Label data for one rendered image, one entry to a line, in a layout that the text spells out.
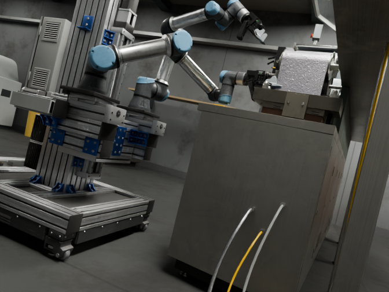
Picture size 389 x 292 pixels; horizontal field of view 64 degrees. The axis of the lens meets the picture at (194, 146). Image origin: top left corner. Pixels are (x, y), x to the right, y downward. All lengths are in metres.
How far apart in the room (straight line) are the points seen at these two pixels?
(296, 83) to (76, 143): 1.21
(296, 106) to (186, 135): 4.53
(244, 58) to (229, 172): 4.55
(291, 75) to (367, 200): 1.02
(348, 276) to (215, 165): 0.83
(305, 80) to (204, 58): 4.49
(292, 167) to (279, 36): 4.68
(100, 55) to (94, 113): 0.29
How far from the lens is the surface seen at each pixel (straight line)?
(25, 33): 9.02
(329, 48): 2.11
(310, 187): 1.41
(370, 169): 0.89
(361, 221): 0.90
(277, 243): 1.46
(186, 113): 5.97
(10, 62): 8.27
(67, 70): 2.08
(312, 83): 1.74
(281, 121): 1.45
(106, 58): 1.58
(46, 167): 2.09
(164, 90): 2.23
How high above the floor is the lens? 0.69
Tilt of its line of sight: level
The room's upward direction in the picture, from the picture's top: 14 degrees clockwise
